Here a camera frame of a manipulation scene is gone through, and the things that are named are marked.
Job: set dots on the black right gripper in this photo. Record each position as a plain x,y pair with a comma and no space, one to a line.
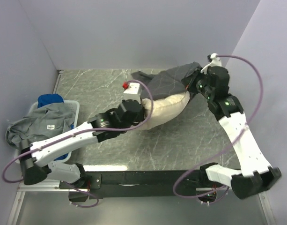
188,82

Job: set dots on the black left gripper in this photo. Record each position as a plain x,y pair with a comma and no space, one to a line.
141,116

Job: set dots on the cream white pillow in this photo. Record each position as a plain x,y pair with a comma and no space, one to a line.
166,109

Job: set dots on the dark grey checked pillowcase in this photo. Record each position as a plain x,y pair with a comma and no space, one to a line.
167,82

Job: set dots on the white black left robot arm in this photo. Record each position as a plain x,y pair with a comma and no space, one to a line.
40,162

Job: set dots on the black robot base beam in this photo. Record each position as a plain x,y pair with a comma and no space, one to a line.
139,184

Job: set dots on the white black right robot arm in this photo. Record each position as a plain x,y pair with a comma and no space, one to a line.
256,175

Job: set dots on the grey button shirt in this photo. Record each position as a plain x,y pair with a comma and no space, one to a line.
40,124

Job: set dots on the blue garment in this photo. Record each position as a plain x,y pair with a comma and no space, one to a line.
47,99

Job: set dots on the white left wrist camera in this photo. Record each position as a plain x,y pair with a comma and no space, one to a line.
132,91

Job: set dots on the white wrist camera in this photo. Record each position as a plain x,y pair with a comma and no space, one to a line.
214,60
132,91

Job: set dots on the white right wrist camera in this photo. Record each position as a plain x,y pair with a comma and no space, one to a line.
214,60

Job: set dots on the aluminium frame rail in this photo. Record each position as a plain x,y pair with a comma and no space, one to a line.
47,203

